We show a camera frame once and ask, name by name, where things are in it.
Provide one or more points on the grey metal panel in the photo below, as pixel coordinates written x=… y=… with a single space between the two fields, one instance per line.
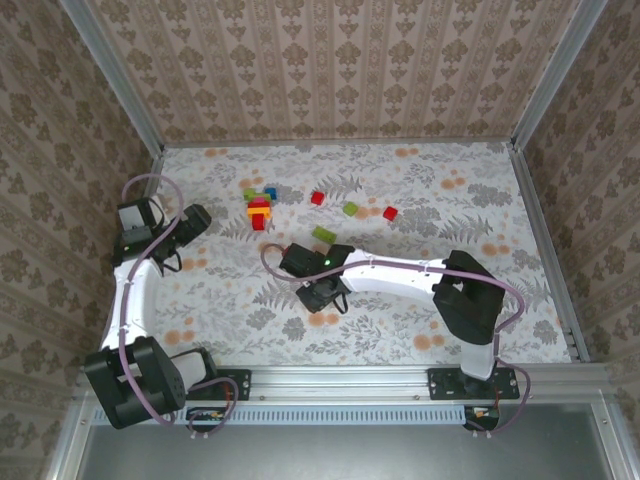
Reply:
x=350 y=455

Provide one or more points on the green small lego brick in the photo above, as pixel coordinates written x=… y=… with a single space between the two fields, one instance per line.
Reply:
x=350 y=209

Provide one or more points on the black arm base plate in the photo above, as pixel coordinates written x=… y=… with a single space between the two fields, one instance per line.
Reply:
x=442 y=385
x=240 y=385

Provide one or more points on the orange long lego brick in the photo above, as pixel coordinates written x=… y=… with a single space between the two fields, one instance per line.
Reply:
x=260 y=212

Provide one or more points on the aluminium table edge rail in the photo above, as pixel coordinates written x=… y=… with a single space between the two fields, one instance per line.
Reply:
x=532 y=200
x=157 y=167
x=340 y=142

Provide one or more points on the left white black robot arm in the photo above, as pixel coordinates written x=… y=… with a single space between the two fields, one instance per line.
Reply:
x=132 y=300

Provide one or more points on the small black electronics board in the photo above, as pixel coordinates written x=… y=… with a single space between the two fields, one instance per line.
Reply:
x=202 y=415
x=482 y=414

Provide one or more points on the wide aluminium mounting rail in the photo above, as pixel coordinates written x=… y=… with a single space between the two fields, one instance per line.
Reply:
x=340 y=380

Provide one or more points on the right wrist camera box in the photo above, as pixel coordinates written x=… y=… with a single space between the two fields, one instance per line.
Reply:
x=304 y=284

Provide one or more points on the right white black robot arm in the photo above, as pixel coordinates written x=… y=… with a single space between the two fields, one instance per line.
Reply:
x=390 y=277

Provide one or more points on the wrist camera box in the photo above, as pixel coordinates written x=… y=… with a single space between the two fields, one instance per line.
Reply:
x=135 y=215
x=304 y=284

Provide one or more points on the aluminium frame post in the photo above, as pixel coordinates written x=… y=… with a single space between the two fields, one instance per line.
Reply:
x=114 y=75
x=556 y=75

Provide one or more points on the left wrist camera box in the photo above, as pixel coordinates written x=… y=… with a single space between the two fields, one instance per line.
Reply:
x=135 y=215

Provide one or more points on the pink small lego brick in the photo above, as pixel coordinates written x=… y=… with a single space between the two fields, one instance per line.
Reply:
x=259 y=202

